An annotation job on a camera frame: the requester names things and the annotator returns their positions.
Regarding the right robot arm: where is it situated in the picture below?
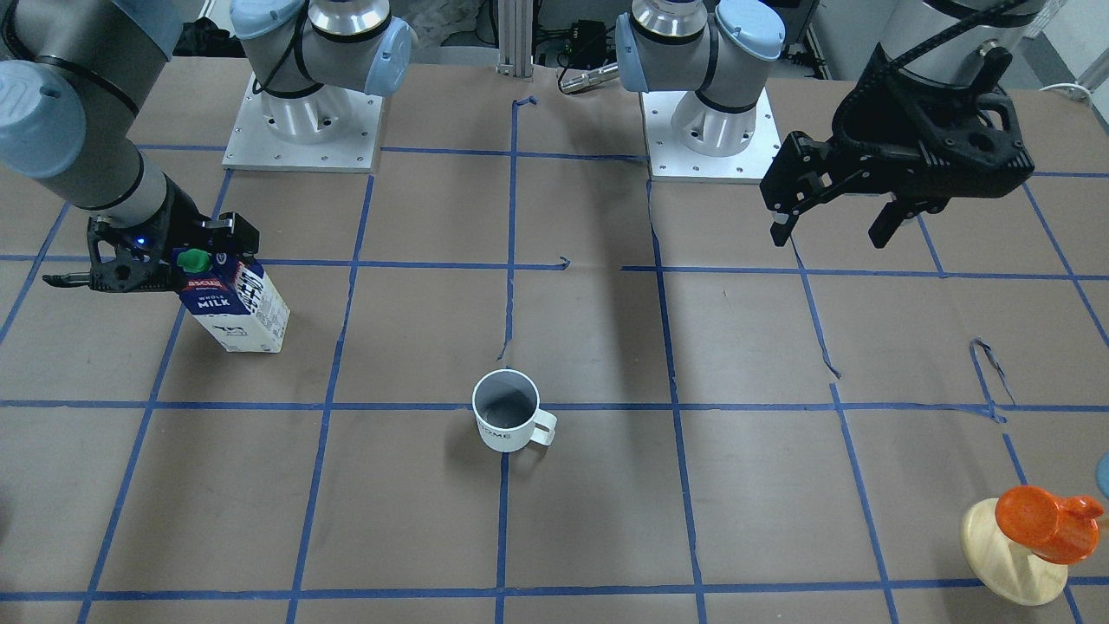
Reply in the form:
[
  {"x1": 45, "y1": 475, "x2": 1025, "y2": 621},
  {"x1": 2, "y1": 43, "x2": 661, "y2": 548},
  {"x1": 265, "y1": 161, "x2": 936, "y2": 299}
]
[{"x1": 3, "y1": 1, "x2": 416, "y2": 293}]

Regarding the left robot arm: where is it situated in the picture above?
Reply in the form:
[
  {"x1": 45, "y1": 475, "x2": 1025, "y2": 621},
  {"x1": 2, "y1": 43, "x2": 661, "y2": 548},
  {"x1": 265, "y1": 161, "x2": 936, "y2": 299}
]
[{"x1": 615, "y1": 1, "x2": 1042, "y2": 249}]

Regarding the aluminium frame post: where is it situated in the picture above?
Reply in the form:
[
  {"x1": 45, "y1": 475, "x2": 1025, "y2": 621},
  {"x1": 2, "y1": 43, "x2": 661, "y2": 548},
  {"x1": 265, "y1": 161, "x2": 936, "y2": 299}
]
[{"x1": 496, "y1": 0, "x2": 535, "y2": 81}]

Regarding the blue white milk carton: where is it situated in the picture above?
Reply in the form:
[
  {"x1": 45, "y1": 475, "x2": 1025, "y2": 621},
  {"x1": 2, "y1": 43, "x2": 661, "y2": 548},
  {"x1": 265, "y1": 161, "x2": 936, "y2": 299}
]
[{"x1": 174, "y1": 249, "x2": 289, "y2": 352}]

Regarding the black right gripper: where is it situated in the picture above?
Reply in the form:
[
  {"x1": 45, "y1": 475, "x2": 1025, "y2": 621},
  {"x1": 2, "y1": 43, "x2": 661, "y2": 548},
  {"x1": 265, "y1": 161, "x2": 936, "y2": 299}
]
[{"x1": 41, "y1": 186, "x2": 260, "y2": 293}]

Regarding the orange mug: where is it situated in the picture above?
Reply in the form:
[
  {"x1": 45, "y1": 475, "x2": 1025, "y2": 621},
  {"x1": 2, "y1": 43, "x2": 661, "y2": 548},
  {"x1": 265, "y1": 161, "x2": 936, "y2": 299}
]
[{"x1": 995, "y1": 485, "x2": 1106, "y2": 565}]

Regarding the wooden mug tree stand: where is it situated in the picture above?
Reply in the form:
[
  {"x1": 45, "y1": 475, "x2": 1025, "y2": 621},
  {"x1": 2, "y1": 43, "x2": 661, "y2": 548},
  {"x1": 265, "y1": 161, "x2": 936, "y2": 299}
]
[{"x1": 960, "y1": 497, "x2": 1092, "y2": 607}]

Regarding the white ceramic mug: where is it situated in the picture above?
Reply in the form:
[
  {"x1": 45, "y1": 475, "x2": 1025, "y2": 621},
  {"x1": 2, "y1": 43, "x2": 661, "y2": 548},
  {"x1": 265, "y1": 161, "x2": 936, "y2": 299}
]
[{"x1": 471, "y1": 370, "x2": 557, "y2": 452}]

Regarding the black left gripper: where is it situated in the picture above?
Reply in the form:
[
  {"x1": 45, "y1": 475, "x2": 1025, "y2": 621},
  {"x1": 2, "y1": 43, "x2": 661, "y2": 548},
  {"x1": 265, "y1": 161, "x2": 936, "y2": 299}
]
[{"x1": 759, "y1": 47, "x2": 1036, "y2": 249}]

